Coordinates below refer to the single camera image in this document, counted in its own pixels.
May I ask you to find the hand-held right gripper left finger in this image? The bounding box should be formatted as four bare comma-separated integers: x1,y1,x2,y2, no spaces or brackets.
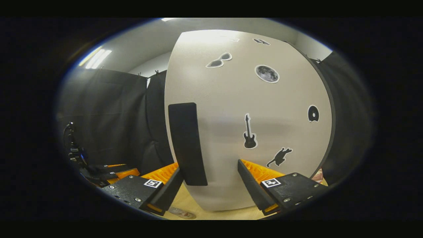
101,162,184,216

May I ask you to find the white cabinet door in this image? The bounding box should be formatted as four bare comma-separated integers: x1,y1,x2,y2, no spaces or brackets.
164,30,336,212

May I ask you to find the black backdrop cloth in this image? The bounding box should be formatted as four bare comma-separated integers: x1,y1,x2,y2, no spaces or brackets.
56,50,374,185

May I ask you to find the black door handle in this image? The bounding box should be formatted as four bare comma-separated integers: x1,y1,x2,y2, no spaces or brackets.
168,102,208,186

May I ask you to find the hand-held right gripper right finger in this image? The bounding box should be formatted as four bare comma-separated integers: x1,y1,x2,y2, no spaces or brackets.
237,159,329,216

